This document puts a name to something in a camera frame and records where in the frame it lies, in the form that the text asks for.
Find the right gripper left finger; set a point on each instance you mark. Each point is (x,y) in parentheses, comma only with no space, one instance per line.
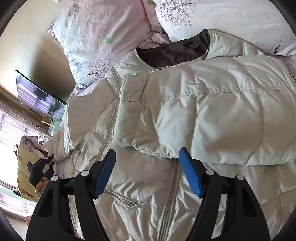
(51,219)

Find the person's left hand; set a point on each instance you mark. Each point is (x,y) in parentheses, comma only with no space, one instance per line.
(41,186)

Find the black flat television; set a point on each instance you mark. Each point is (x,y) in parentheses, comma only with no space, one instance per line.
(37,99)

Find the pink floral bed sheet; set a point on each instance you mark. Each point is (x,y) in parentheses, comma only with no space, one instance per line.
(214,94)

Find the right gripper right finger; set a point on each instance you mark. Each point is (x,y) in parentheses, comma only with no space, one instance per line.
(243,219)

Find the yellow floral bedding pile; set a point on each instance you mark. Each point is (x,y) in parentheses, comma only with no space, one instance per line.
(28,150)

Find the floral pillow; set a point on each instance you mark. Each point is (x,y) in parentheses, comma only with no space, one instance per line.
(258,22)
(95,35)

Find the right floral pillow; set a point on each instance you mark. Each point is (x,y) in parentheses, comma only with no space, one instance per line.
(258,22)

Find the beige puffer jacket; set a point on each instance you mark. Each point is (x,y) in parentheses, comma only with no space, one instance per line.
(152,200)

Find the left floral pillow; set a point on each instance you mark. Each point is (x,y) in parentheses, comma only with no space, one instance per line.
(95,35)

